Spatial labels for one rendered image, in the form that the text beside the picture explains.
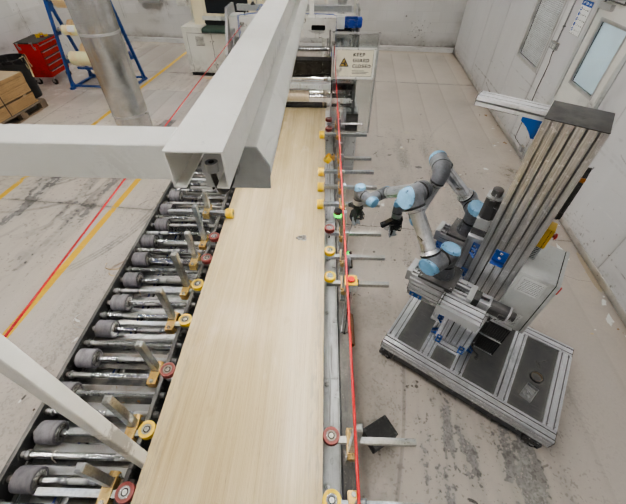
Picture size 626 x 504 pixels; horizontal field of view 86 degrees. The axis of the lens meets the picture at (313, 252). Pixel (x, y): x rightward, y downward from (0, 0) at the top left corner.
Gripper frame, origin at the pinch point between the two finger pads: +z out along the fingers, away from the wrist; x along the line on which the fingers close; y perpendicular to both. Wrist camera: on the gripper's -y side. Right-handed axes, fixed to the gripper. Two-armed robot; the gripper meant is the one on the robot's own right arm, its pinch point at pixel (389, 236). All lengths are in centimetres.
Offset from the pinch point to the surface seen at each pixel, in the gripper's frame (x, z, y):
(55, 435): -152, 0, -184
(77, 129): -161, -163, -87
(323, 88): 225, -33, -55
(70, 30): 542, -21, -544
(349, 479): -164, 13, -38
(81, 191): 165, 83, -377
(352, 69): 222, -56, -22
